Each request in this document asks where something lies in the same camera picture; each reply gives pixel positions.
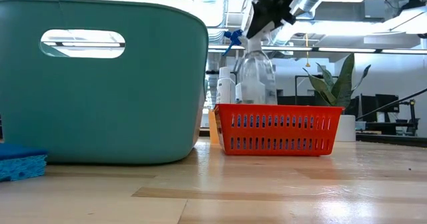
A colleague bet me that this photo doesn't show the orange plastic tray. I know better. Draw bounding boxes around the orange plastic tray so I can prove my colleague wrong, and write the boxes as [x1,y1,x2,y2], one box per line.
[207,109,222,145]

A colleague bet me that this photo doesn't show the yellow hanging pendant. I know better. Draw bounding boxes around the yellow hanging pendant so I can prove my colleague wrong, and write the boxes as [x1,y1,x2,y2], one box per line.
[304,33,312,68]

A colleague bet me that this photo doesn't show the black aluminium rig frame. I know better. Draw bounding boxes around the black aluminium rig frame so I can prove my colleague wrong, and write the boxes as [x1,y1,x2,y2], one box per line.
[355,133,427,149]

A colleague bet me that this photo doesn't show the labelled blue spray bottle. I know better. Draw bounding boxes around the labelled blue spray bottle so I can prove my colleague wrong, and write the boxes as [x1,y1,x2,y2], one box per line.
[222,29,245,103]

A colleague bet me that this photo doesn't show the potted plant white pot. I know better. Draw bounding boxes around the potted plant white pot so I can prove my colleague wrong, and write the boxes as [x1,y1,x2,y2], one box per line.
[302,53,372,143]

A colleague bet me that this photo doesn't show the black background workstation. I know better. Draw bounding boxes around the black background workstation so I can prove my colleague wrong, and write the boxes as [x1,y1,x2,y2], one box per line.
[355,87,427,137]

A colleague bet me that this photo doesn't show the red plastic basket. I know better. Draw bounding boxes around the red plastic basket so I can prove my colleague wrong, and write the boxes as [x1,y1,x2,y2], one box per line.
[213,103,345,157]

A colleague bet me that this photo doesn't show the small white bottle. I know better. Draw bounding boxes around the small white bottle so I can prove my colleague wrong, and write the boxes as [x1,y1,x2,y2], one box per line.
[216,66,236,105]

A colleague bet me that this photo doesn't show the teal plastic bin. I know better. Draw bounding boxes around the teal plastic bin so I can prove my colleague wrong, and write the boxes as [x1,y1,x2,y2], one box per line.
[0,0,209,165]

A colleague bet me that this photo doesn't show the clear spray bottle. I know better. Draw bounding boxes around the clear spray bottle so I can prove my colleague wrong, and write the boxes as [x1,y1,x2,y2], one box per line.
[238,21,278,105]

